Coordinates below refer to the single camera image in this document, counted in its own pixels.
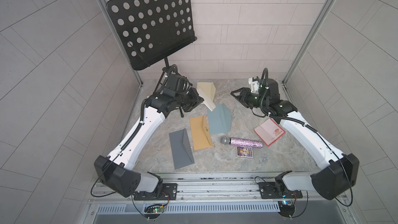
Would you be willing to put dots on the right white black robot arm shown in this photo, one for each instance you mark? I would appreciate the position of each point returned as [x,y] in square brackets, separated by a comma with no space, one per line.
[337,171]

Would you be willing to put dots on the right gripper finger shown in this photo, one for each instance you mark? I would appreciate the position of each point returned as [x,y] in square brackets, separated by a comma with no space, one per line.
[238,96]
[238,91]

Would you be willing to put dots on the black perforated music stand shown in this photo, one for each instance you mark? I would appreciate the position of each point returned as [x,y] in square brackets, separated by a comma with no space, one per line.
[152,30]

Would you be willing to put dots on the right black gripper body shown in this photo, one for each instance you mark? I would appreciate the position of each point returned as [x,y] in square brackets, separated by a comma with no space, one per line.
[251,99]

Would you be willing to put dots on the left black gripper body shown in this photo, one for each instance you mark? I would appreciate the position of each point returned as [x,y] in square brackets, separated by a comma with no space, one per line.
[188,100]

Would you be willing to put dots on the small colourful card box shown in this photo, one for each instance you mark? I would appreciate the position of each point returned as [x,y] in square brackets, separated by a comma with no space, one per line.
[244,152]

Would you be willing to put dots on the light blue envelope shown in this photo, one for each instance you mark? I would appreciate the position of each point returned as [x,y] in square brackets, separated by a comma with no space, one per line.
[219,119]

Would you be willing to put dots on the left circuit board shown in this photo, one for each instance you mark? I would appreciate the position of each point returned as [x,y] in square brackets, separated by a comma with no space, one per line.
[154,211]

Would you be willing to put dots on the tan kraft envelope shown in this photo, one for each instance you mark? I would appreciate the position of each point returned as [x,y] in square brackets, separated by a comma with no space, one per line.
[200,133]

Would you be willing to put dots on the circuit board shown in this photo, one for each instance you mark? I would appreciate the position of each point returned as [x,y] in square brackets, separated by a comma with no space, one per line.
[286,208]
[154,211]

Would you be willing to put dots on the aluminium mounting rail frame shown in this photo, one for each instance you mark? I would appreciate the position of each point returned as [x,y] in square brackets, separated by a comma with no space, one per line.
[211,188]

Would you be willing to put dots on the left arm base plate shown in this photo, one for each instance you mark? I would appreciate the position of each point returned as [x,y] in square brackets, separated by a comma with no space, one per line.
[163,191]

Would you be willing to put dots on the pink white letter paper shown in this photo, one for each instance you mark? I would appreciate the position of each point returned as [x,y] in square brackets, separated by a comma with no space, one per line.
[269,132]

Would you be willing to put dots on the purple glitter microphone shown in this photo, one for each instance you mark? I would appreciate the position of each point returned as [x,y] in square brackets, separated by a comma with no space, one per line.
[241,142]

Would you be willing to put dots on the cream yellow envelope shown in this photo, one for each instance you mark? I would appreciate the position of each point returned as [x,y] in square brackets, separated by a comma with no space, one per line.
[207,92]

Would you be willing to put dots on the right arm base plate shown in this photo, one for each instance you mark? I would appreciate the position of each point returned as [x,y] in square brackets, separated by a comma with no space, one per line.
[268,191]

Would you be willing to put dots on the dark grey envelope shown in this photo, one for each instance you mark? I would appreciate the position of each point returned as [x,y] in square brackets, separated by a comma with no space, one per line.
[181,150]

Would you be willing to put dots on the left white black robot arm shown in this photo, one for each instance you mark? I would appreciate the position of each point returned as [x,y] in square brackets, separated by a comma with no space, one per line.
[173,92]

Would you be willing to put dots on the right circuit board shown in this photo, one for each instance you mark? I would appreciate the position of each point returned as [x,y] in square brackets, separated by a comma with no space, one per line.
[286,208]

